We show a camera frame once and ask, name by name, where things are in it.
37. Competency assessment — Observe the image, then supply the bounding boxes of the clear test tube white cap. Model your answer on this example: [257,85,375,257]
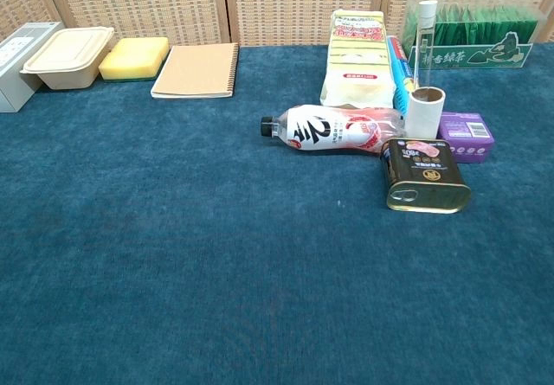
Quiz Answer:
[409,0,439,92]

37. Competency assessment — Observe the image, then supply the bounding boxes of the woven wooden folding screen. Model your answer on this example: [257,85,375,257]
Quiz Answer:
[0,0,554,48]

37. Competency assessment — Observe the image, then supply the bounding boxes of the kraft spiral notebook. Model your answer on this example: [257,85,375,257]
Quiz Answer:
[150,42,241,99]

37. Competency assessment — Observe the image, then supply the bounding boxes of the beige lidded food container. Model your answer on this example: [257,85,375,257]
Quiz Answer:
[19,26,116,91]

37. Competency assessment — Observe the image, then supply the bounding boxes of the purple cardboard box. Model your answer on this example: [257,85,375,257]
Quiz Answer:
[435,111,496,164]

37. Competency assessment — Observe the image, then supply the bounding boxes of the clear box green tea bags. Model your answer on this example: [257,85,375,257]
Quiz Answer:
[401,0,547,70]

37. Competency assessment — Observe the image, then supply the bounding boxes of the blue cling film box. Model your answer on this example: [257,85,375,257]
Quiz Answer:
[386,35,420,116]

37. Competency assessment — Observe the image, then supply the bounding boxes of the blue carpet table cover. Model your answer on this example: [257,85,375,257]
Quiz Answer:
[0,42,554,385]

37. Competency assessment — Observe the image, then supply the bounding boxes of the white paper roll cardboard core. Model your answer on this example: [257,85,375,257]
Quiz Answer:
[403,86,447,140]

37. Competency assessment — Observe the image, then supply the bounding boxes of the yellow sponge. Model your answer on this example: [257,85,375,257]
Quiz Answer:
[113,36,171,64]
[98,47,164,83]

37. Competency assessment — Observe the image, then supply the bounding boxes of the yellow snack bag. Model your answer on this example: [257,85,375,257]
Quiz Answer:
[319,9,397,108]

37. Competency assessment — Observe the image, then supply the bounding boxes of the black gold luncheon meat can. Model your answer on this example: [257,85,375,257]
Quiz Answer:
[379,137,473,215]

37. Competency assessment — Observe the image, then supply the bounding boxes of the grey power strip box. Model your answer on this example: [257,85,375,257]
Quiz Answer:
[0,22,65,113]

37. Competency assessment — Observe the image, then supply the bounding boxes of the plastic bottle white red label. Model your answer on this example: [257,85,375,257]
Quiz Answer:
[260,104,408,155]

